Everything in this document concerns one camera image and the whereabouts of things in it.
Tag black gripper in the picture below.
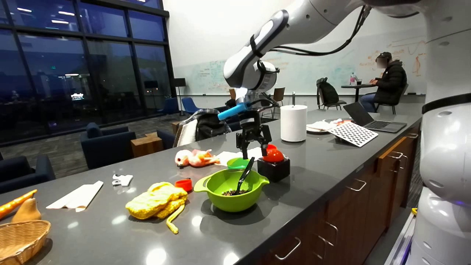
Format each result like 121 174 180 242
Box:
234 109 272 161

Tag black ladle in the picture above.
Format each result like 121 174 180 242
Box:
234 157 256 196

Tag small dark green bowl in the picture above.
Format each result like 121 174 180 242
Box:
225 157 253 173

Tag light green mixing bowl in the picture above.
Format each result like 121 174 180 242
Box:
193 168 271 214

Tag seated person in black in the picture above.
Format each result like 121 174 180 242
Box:
359 51 408 115

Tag large white napkin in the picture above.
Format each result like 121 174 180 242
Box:
215 146 263 168

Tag black square box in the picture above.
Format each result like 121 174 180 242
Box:
256 157 291 185

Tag white paper towel roll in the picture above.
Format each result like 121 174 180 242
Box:
280 104 309 145

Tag black backpack with jacket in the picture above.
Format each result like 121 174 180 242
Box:
175 108 238 148

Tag brown beans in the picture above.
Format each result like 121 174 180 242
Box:
221 187 247 198

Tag brown chair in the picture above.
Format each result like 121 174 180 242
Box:
266 87 287 120

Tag orange white plush toy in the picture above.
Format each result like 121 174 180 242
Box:
174 148 221 170

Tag white plate with papers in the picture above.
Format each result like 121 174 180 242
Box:
305 118 346 136

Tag small red cup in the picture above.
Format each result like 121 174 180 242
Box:
175 177 194 195

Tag blue chair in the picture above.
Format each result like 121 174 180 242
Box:
181 96 202 117

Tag dark blue armchair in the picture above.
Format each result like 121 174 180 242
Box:
80 123 138 170
155 129 177 151

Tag black backpack on chair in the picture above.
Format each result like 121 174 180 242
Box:
315 77 346 111

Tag white keyboard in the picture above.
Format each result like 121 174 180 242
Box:
330 121 380 149

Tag wooden side box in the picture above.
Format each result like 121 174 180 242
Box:
130 132 165 160

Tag yellow cloth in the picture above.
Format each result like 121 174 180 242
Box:
124 182 190 236

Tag brown counter cabinet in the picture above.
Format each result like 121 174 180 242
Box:
240 123 424 265

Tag dark study table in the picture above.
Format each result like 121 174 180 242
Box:
340 83 380 104

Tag grey laptop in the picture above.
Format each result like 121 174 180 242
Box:
342 102 408 136

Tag folded white paper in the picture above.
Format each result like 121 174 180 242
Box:
46 180 106 214

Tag tan cone bread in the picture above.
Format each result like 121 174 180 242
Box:
10 196 43 226

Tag dark blue sofa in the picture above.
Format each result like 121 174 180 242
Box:
0 155 56 195

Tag orange bread stick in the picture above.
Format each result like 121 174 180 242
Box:
0 189 38 221

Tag wicker basket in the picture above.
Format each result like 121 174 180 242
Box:
0 218 52 265

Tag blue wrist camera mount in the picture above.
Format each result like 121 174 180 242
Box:
216 102 252 123

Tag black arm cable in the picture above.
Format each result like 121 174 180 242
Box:
272 3 372 58

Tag large glass window wall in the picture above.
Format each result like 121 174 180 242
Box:
0 0 178 146

